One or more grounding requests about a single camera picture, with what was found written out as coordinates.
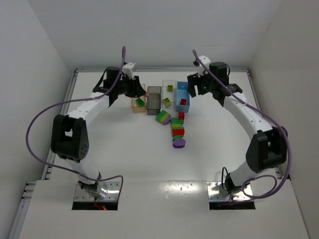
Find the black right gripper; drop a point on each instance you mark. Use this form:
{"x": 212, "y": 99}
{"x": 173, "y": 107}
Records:
{"x": 199, "y": 83}

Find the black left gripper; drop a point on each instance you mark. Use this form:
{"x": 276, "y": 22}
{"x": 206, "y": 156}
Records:
{"x": 132, "y": 87}

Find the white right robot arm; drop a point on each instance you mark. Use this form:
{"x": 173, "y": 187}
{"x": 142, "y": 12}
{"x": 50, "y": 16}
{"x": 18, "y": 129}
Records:
{"x": 267, "y": 148}

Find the small red lego stack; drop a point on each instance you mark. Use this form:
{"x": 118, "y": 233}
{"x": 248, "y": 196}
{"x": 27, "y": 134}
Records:
{"x": 181, "y": 117}

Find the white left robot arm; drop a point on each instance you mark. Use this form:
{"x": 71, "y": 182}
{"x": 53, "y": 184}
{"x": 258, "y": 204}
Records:
{"x": 70, "y": 139}

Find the red green lego stack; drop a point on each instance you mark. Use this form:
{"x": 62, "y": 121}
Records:
{"x": 177, "y": 129}

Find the clear plastic bin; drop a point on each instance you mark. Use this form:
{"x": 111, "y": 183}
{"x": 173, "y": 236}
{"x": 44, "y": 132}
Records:
{"x": 166, "y": 94}

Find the green lime purple lego block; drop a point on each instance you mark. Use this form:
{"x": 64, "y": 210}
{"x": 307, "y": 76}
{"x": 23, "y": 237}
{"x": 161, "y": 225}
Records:
{"x": 163, "y": 117}

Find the grey translucent bin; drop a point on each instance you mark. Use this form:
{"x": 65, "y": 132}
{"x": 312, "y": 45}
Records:
{"x": 154, "y": 100}

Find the blue plastic bin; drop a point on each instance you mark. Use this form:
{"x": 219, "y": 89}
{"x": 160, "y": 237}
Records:
{"x": 181, "y": 92}

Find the orange translucent bin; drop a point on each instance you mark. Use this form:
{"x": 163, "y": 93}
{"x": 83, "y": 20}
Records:
{"x": 135, "y": 108}

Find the red lego brick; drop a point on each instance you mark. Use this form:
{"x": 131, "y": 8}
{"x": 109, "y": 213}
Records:
{"x": 183, "y": 101}

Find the green lego brick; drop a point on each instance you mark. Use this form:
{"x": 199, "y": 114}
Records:
{"x": 140, "y": 102}

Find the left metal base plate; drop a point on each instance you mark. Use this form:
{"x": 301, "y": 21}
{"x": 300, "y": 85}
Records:
{"x": 107, "y": 191}

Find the lime lego brick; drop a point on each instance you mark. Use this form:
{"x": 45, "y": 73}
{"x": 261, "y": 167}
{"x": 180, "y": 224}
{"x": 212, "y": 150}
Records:
{"x": 166, "y": 102}
{"x": 170, "y": 88}

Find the purple rounded lego brick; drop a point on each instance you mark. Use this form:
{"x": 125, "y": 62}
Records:
{"x": 179, "y": 143}

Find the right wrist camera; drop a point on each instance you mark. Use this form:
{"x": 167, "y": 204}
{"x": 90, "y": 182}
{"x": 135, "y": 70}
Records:
{"x": 205, "y": 61}

